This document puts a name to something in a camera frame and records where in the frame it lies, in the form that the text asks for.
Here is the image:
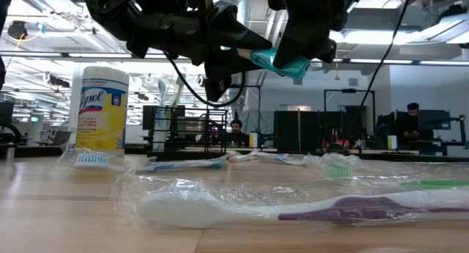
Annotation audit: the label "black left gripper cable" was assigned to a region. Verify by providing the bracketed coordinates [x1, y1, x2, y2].
[163, 53, 247, 109]

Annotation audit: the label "long ceiling light strip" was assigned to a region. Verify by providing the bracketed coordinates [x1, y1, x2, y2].
[0, 51, 469, 66]

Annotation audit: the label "blue white toothbrush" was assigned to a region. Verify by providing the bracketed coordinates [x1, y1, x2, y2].
[54, 144, 230, 175]
[153, 78, 171, 153]
[254, 151, 309, 168]

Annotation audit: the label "teal mouthwash bottle white cap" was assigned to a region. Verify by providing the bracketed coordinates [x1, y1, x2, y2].
[237, 47, 312, 81]

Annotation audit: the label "black stand frame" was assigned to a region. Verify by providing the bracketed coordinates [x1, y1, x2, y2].
[237, 84, 262, 153]
[323, 88, 377, 153]

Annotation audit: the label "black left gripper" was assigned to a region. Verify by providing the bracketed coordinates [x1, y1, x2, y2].
[126, 5, 273, 102]

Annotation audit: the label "purple white wrapped toothbrush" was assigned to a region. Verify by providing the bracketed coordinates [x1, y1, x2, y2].
[111, 172, 469, 230]

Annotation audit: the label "dark office chair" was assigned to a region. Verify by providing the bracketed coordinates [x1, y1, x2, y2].
[0, 100, 27, 147]

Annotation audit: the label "black partition panels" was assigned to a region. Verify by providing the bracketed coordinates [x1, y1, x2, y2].
[273, 109, 367, 154]

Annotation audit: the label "yellow white wipes canister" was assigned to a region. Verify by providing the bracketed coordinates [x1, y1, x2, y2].
[75, 66, 130, 158]

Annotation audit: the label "blue grey monitor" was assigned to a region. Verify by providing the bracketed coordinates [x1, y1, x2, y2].
[417, 109, 452, 131]

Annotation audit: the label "hanging ceiling camera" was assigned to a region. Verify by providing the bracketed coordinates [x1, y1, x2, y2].
[7, 20, 29, 40]

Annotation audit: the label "black wire caddy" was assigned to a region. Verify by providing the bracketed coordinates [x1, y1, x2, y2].
[148, 106, 230, 163]

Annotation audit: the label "person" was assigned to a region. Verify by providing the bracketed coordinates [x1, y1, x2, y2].
[224, 119, 251, 148]
[322, 126, 349, 151]
[394, 102, 422, 144]

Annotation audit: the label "black aluminium table frame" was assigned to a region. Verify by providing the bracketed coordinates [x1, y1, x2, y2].
[0, 144, 469, 163]

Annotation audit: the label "grey laptop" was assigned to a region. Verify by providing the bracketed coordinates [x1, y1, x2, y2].
[51, 130, 73, 147]

